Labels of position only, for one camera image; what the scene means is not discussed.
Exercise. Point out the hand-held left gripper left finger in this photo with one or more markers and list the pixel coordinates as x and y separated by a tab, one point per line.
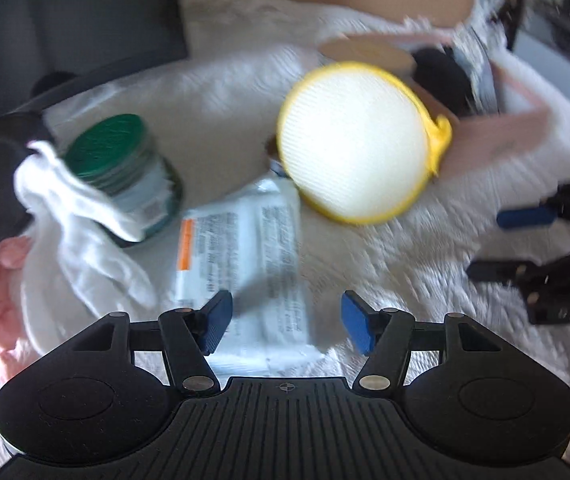
217	322

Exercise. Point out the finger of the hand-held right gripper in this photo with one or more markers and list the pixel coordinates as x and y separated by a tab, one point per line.
525	218
507	270

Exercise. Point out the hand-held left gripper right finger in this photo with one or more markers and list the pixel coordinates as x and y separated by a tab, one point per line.
357	322

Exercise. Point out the white sock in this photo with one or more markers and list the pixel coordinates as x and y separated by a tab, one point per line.
80	220

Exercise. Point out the green-lid glass jar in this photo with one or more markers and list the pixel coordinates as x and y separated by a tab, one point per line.
125	175

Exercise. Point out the white wipes packet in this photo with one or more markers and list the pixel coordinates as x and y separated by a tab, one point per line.
245	260

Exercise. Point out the white textured bedspread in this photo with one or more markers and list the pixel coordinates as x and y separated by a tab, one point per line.
415	270

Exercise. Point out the pink box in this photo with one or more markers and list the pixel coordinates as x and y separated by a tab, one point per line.
495	130

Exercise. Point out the black fuzzy item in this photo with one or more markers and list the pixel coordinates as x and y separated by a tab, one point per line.
440	77

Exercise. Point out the grey white fabric item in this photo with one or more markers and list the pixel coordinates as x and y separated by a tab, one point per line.
480	45

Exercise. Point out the yellow-rimmed white mesh ball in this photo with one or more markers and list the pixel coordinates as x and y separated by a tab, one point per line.
355	140

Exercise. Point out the black curved monitor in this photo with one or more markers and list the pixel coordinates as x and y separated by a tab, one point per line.
65	10

